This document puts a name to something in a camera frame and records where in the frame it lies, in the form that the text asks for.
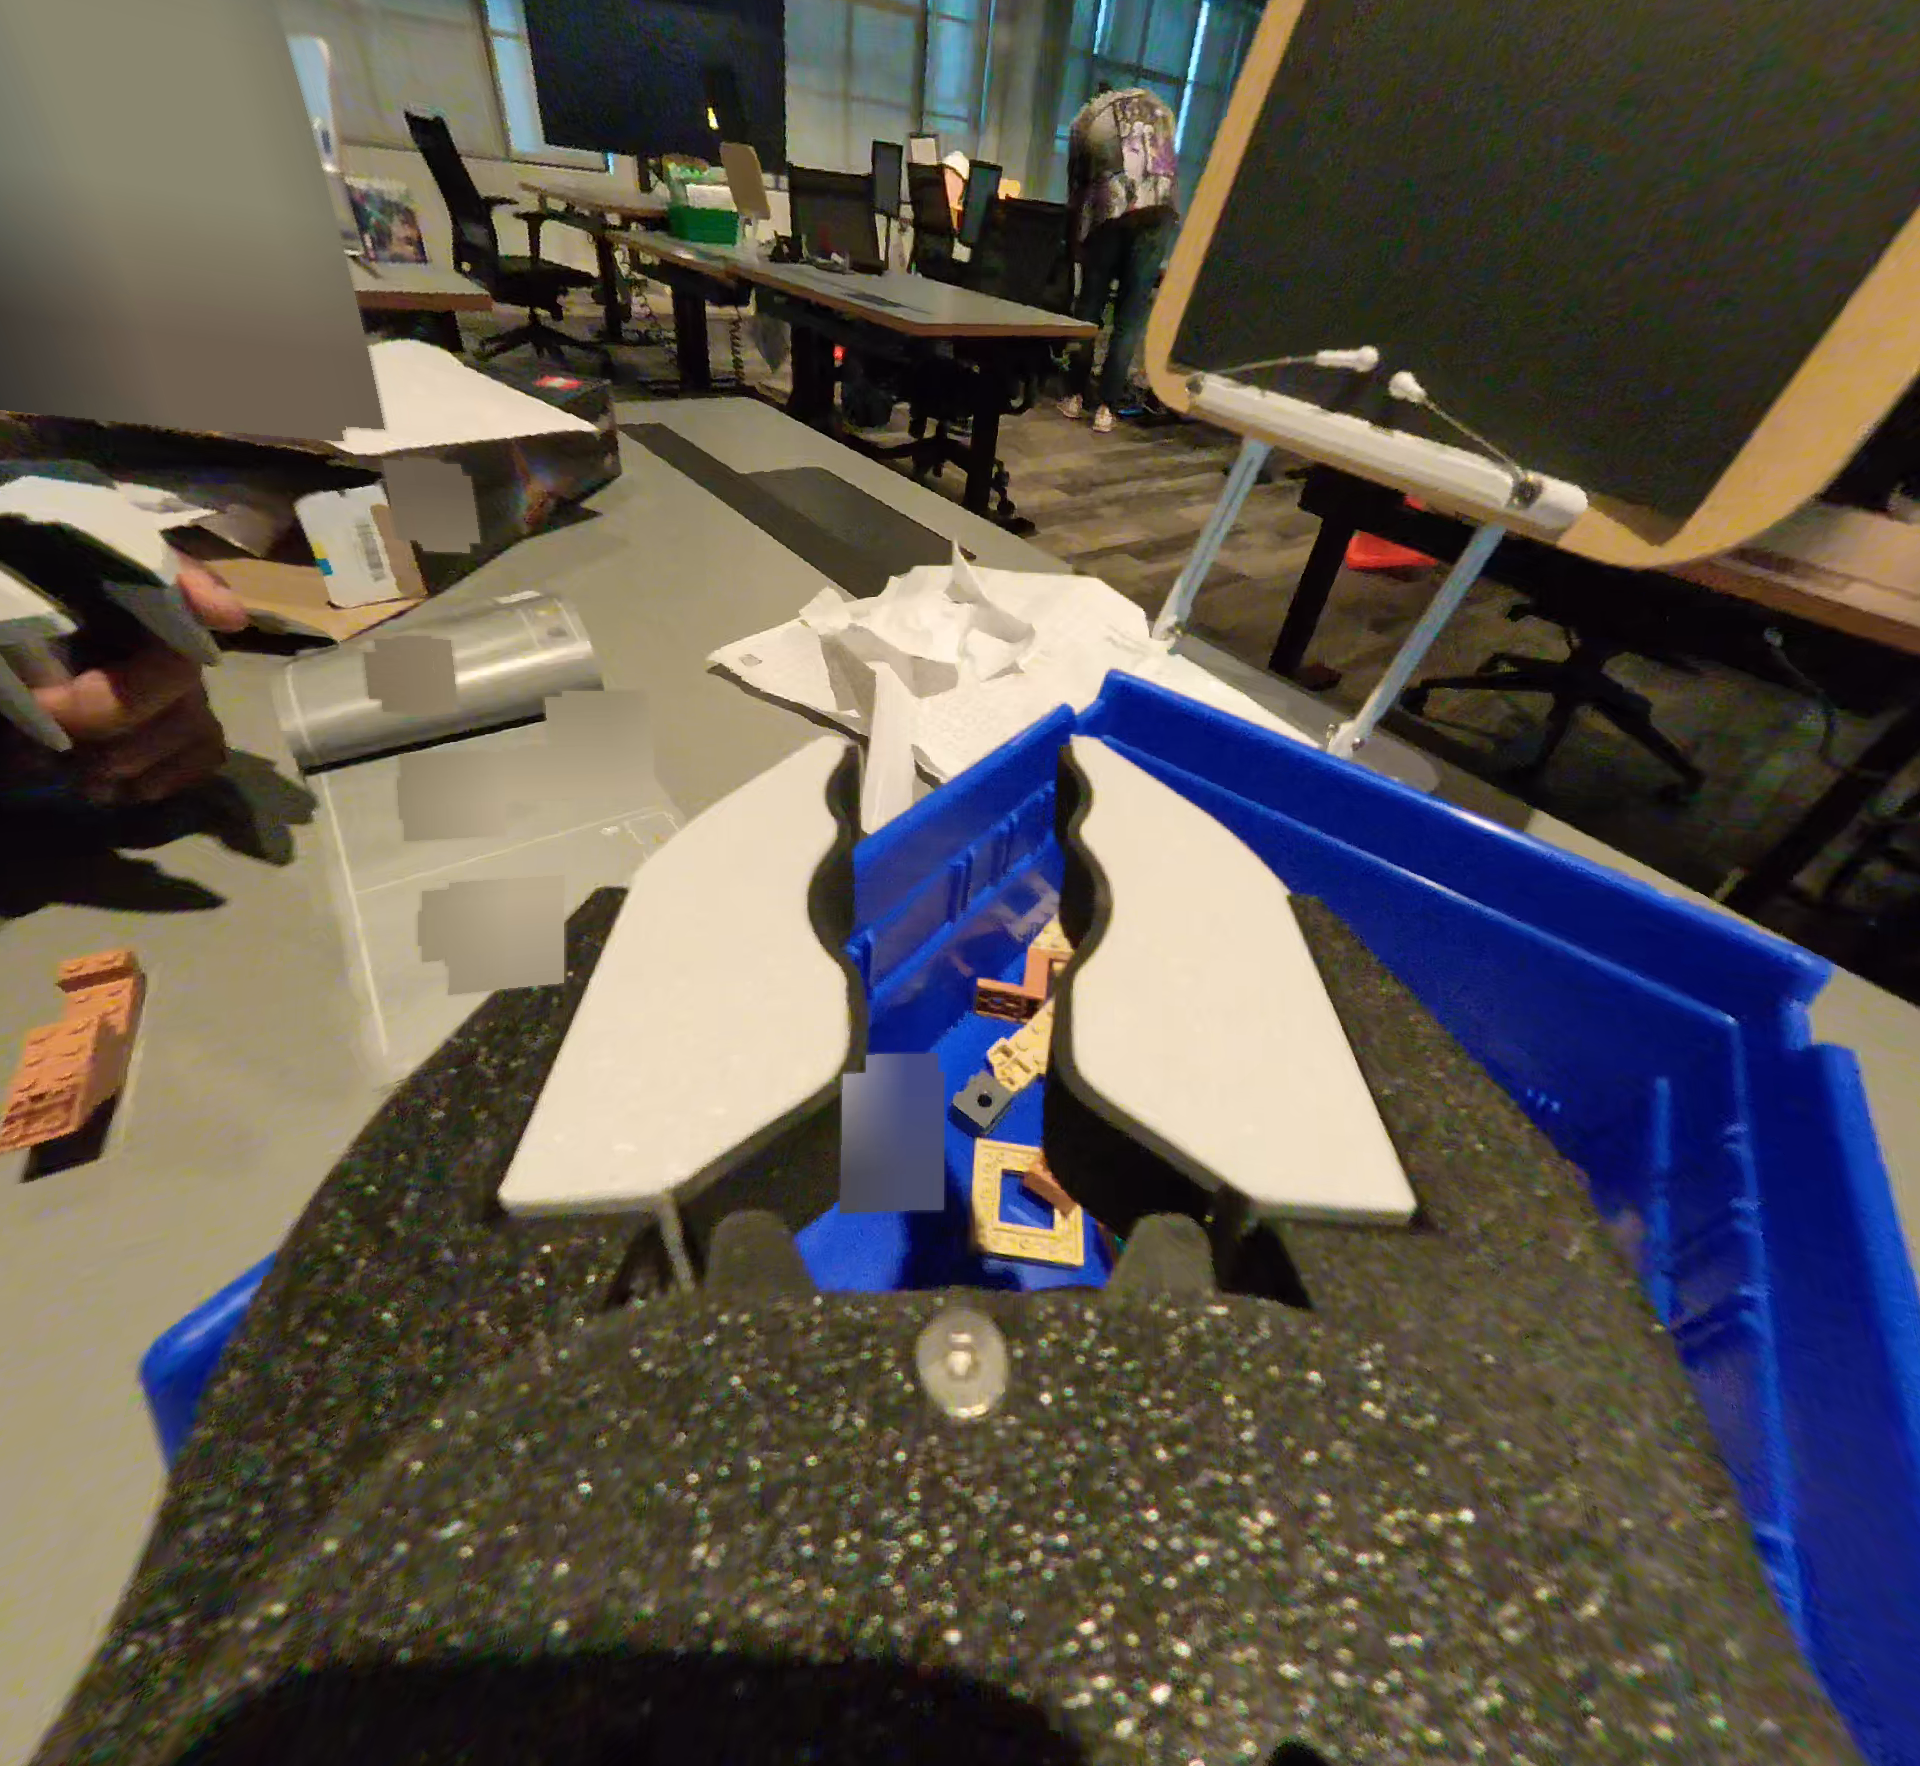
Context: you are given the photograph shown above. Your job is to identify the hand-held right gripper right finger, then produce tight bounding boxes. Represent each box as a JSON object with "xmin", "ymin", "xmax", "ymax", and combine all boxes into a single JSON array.
[{"xmin": 1039, "ymin": 730, "xmax": 1421, "ymax": 1229}]

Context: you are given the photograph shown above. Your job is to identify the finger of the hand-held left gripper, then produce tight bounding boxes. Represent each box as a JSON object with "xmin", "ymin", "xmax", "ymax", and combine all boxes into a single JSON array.
[
  {"xmin": 0, "ymin": 570, "xmax": 224, "ymax": 669},
  {"xmin": 0, "ymin": 472, "xmax": 179, "ymax": 586}
]

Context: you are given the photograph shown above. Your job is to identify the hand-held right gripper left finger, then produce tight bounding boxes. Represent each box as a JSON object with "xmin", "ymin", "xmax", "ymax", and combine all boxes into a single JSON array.
[{"xmin": 493, "ymin": 735, "xmax": 875, "ymax": 1222}]

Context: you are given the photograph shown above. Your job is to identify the pile of small toy bricks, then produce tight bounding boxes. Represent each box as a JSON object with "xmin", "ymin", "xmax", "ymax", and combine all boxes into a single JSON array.
[{"xmin": 946, "ymin": 912, "xmax": 1119, "ymax": 1265}]

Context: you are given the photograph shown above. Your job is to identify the blue plastic bin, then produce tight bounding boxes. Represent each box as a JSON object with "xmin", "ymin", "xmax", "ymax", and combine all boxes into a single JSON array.
[{"xmin": 143, "ymin": 668, "xmax": 1920, "ymax": 1766}]

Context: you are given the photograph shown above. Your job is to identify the grey desk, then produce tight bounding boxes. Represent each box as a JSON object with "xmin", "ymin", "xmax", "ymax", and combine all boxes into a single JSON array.
[{"xmin": 0, "ymin": 394, "xmax": 1920, "ymax": 1766}]

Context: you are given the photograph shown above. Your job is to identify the open cardboard toy box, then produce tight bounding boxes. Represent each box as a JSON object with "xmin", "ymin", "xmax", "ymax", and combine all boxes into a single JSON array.
[{"xmin": 0, "ymin": 343, "xmax": 624, "ymax": 644}]

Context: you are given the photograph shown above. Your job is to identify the orange toy brick assembly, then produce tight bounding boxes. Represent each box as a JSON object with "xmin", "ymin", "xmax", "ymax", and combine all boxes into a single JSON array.
[{"xmin": 0, "ymin": 949, "xmax": 147, "ymax": 1154}]

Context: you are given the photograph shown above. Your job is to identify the crumpled white paper bags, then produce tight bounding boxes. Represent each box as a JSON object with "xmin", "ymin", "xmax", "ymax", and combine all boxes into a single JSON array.
[{"xmin": 708, "ymin": 539, "xmax": 1322, "ymax": 825}]

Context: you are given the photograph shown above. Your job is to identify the white bottle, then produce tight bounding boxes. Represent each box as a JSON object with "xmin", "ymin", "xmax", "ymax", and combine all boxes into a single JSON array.
[{"xmin": 285, "ymin": 33, "xmax": 341, "ymax": 172}]

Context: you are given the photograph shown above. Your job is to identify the black office chair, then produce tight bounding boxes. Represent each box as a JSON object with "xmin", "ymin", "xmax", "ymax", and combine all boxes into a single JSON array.
[
  {"xmin": 404, "ymin": 114, "xmax": 602, "ymax": 364},
  {"xmin": 1410, "ymin": 597, "xmax": 1704, "ymax": 809}
]

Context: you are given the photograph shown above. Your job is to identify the wood-edged office table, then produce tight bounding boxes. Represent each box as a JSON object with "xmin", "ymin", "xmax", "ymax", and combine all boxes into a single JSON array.
[{"xmin": 1266, "ymin": 463, "xmax": 1920, "ymax": 928}]

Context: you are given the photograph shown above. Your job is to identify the large black monitor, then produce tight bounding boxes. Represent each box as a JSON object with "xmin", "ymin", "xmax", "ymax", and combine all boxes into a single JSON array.
[{"xmin": 510, "ymin": 0, "xmax": 789, "ymax": 172}]

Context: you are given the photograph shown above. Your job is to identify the long office table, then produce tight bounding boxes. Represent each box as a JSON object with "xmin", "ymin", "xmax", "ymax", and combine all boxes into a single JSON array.
[{"xmin": 516, "ymin": 183, "xmax": 1104, "ymax": 509}]

